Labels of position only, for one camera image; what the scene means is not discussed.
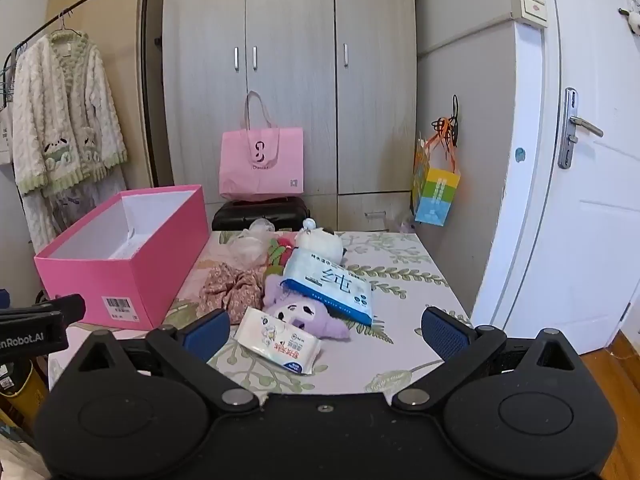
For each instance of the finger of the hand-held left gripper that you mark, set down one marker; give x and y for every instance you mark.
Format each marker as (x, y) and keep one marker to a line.
(45, 310)

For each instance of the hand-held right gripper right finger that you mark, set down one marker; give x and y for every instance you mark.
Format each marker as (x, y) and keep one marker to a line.
(445, 335)

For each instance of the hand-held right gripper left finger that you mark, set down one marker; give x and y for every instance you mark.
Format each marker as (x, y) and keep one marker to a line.
(210, 332)

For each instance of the brown floral scrunchie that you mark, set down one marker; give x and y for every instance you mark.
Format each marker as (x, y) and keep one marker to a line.
(230, 290)

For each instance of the pink cardboard box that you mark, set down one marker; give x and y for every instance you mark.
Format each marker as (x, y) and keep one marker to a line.
(90, 280)

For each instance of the small white wipes pack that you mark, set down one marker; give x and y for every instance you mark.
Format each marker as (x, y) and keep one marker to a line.
(277, 340)

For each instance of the purple plush toy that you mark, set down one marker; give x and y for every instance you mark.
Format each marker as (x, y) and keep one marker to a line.
(305, 317)

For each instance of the red fluffy plush toy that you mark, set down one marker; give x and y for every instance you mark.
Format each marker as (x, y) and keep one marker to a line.
(280, 255)

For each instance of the large blue white wipes pack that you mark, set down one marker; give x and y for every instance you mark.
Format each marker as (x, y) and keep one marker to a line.
(330, 285)

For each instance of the white plush toy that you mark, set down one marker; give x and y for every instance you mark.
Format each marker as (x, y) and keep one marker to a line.
(320, 245)

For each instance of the white fleece pajama pants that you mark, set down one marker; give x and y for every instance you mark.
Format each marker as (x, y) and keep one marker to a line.
(40, 220)

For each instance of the crumpled clear plastic bag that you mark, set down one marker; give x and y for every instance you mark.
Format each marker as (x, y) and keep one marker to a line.
(247, 250)

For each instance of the clear plastic gift bag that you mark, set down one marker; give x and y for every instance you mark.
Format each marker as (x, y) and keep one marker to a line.
(406, 222)

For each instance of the black suitcase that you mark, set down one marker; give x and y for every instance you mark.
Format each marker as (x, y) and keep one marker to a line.
(280, 212)

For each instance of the colourful paper gift bag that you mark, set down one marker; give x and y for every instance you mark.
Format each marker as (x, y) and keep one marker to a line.
(435, 195)

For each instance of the pink tote bag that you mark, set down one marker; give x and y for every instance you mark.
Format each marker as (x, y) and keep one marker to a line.
(260, 170)

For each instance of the white door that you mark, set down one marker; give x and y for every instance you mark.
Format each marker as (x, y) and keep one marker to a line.
(600, 260)

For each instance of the white canvas bag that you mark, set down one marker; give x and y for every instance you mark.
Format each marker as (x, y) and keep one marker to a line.
(5, 135)

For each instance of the blue round sticker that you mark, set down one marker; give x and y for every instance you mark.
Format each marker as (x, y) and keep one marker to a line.
(520, 155)

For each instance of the white green fleece pajama jacket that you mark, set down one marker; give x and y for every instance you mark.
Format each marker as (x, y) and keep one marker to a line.
(65, 110)

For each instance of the black clothes rack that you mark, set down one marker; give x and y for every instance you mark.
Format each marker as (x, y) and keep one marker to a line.
(148, 110)

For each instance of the grey wooden wardrobe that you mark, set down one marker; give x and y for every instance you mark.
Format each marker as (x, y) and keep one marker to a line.
(300, 110)

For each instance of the beige wooden board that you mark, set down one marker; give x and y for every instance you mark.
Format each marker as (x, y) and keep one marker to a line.
(117, 35)

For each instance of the beige light switch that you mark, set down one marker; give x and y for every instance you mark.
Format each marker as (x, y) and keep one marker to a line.
(530, 7)

